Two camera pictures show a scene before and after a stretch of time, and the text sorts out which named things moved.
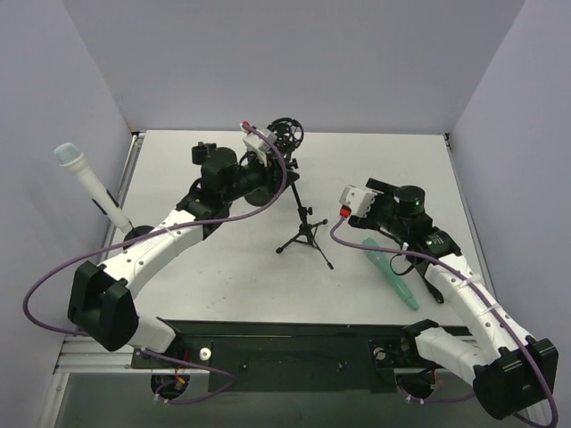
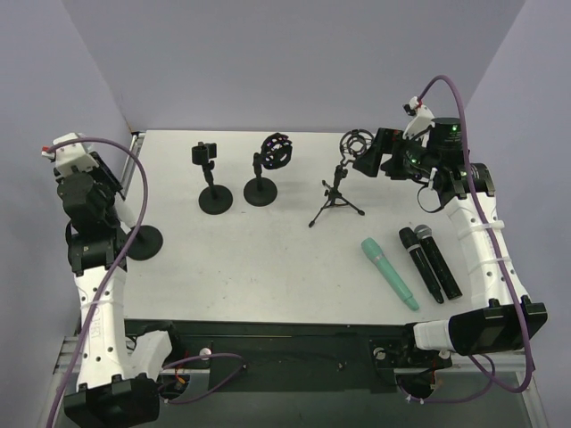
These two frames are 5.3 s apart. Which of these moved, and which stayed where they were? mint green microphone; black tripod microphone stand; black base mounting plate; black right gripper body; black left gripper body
Moved: black right gripper body; black left gripper body; black tripod microphone stand
Stayed: black base mounting plate; mint green microphone
